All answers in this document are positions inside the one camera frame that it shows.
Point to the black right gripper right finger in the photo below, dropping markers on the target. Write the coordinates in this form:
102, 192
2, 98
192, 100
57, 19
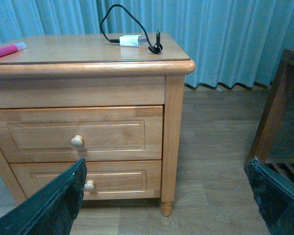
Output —
274, 196

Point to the light blue curtain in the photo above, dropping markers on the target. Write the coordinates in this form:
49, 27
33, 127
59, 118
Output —
231, 41

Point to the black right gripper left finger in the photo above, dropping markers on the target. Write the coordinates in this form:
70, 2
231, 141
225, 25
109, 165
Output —
52, 209

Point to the wooden drawer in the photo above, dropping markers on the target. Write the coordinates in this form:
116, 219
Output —
95, 133
104, 180

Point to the white charger adapter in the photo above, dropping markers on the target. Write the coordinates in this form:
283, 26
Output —
132, 41

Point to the dark wooden side table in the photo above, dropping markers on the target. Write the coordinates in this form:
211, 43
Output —
273, 143

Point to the pink marker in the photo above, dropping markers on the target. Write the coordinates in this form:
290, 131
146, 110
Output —
10, 49

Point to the wooden nightstand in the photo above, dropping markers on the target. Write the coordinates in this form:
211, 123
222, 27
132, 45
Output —
81, 71

